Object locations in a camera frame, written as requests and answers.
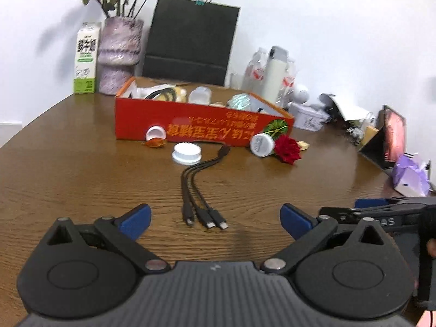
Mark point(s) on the red cardboard box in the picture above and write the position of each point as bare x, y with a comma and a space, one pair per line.
204, 126

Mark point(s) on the wooden desk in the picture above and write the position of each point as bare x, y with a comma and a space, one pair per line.
85, 177

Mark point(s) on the clear plastic container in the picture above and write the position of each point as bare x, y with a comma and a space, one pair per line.
236, 81

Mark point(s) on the translucent cotton swab box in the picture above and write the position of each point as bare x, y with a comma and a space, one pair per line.
200, 96

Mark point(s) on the small tan candy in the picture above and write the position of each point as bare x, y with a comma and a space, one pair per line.
304, 145

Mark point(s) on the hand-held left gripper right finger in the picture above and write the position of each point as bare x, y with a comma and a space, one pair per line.
296, 221

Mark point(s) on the red rose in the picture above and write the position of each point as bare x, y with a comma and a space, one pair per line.
288, 150

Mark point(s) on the orange dried petals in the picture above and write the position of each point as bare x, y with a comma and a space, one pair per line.
155, 143

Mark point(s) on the person's right hand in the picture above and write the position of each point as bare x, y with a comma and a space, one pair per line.
432, 247

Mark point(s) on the green white milk carton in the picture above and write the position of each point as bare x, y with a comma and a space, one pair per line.
87, 61

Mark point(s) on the dark tablet with red screen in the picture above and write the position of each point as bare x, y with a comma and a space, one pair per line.
391, 136

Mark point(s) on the white ridged bottle cap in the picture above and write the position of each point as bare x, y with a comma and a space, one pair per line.
186, 153

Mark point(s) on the white round jar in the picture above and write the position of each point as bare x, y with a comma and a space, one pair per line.
261, 145

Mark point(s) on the white round speaker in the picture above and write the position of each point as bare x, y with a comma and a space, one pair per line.
301, 93

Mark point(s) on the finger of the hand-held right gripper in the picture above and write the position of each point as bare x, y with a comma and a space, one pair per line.
374, 203
347, 214

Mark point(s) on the white paper sheet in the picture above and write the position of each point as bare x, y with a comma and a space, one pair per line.
351, 107

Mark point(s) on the iridescent shiny wrapper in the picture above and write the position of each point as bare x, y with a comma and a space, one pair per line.
239, 102

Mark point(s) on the yellow small box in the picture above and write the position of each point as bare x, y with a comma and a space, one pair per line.
369, 135

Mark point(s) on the white thermos flask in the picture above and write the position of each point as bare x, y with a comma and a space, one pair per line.
274, 75

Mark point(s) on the black paper bag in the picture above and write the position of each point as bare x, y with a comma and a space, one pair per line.
190, 41

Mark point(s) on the clear water bottle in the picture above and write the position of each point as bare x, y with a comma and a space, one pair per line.
255, 71
289, 81

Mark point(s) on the small white jar lid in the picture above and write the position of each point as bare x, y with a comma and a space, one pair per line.
156, 133

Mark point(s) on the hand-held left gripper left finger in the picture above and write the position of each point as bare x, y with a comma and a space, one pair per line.
134, 220

